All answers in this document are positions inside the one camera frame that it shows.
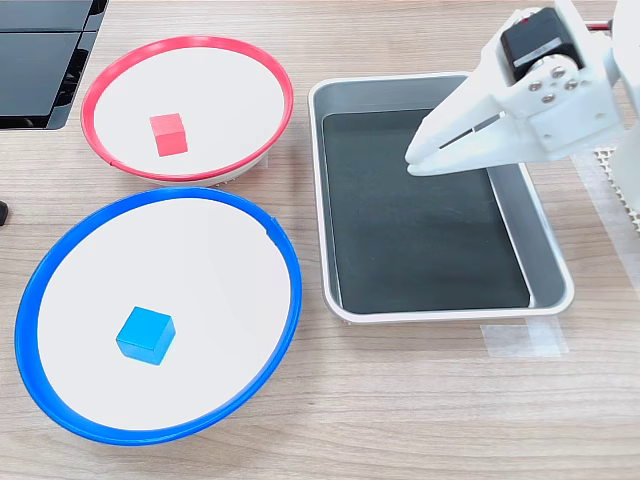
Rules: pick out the red cube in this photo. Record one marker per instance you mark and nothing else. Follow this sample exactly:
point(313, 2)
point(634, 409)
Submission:
point(169, 136)

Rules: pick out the blue cube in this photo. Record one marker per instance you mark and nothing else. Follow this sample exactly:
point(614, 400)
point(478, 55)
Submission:
point(145, 335)

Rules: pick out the steel tray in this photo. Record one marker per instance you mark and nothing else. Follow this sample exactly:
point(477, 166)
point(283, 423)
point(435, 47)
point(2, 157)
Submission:
point(547, 250)

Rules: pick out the black tray mat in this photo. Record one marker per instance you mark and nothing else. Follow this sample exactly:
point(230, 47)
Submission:
point(425, 240)

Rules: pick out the long clear tape strip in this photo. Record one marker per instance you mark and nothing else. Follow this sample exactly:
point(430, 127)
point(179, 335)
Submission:
point(615, 240)

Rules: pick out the short clear tape piece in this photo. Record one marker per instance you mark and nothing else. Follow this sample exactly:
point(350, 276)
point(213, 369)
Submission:
point(525, 340)

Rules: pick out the red-rimmed white plate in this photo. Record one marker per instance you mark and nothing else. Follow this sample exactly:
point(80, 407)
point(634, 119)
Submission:
point(225, 100)

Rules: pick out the blue-rimmed white plate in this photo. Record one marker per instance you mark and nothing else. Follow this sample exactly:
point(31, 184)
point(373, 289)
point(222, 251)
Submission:
point(200, 280)

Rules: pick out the black flat device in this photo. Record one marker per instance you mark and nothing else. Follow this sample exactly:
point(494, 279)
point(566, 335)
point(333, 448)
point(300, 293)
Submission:
point(35, 65)

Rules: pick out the small black object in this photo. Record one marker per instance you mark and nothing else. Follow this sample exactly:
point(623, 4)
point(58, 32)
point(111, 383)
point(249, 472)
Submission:
point(3, 212)

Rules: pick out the pale perforated base plate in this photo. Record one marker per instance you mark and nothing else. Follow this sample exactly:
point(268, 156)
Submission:
point(605, 165)

